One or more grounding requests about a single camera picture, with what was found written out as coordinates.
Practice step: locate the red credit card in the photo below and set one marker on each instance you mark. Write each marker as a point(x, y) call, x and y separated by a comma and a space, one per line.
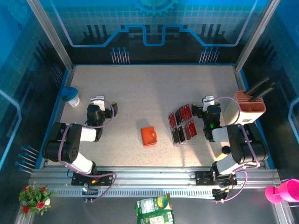
point(187, 131)
point(187, 112)
point(192, 128)
point(182, 114)
point(172, 120)

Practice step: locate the black credit card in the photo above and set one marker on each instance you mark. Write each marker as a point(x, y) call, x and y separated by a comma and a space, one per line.
point(181, 134)
point(175, 136)
point(178, 116)

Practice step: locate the group of red cards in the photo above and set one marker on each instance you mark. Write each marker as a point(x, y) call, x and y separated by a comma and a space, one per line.
point(181, 144)

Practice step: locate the orange card holder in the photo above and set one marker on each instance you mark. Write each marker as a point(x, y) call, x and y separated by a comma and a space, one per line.
point(148, 136)

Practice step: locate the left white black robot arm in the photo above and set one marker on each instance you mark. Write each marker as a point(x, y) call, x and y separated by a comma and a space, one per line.
point(88, 135)

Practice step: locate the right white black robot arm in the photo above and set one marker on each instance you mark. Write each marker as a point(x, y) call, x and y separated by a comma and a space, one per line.
point(220, 135)

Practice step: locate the beige knife block orange top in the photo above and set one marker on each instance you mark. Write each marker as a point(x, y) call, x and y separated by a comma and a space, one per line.
point(236, 114)

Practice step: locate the white cup with blue lid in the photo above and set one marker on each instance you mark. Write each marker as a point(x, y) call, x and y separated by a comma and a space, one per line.
point(73, 100)

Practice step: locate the green white snack bag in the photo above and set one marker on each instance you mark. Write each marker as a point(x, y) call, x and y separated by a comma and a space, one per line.
point(158, 219)
point(149, 205)

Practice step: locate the artificial plant red flowers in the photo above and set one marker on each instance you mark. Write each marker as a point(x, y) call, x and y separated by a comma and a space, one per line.
point(35, 198)

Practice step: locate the pink cup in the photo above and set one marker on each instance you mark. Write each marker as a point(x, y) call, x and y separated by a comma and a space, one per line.
point(289, 191)

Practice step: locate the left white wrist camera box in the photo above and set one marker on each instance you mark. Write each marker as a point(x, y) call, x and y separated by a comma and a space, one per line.
point(98, 101)

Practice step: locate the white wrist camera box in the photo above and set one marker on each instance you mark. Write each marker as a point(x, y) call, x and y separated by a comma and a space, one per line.
point(98, 101)
point(208, 100)

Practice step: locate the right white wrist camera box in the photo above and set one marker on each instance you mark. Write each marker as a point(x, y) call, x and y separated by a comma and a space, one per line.
point(208, 100)

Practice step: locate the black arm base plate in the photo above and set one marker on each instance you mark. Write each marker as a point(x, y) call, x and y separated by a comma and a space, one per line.
point(106, 176)
point(201, 178)

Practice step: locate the aluminium mounting rail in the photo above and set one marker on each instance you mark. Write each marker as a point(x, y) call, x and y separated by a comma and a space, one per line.
point(151, 177)

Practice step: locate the aluminium frame post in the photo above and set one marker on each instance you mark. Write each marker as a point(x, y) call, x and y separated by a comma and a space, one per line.
point(52, 35)
point(255, 35)

